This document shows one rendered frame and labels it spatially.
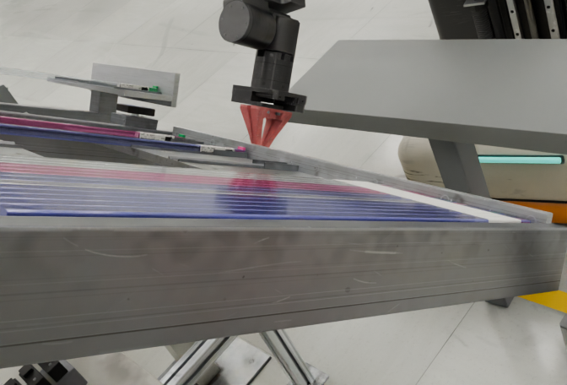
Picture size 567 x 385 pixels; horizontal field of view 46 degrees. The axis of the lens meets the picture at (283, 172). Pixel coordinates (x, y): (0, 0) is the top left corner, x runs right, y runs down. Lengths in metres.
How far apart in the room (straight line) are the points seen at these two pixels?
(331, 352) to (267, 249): 1.26
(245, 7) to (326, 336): 0.97
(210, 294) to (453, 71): 0.91
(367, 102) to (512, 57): 0.26
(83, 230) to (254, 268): 0.11
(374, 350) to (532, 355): 0.35
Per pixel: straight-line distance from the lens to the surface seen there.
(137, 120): 1.10
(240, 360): 1.72
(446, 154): 1.28
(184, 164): 0.76
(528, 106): 1.07
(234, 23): 0.92
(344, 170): 0.83
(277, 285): 0.39
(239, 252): 0.36
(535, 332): 1.53
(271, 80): 0.96
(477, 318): 1.57
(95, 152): 1.07
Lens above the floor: 1.21
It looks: 33 degrees down
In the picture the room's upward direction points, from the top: 27 degrees counter-clockwise
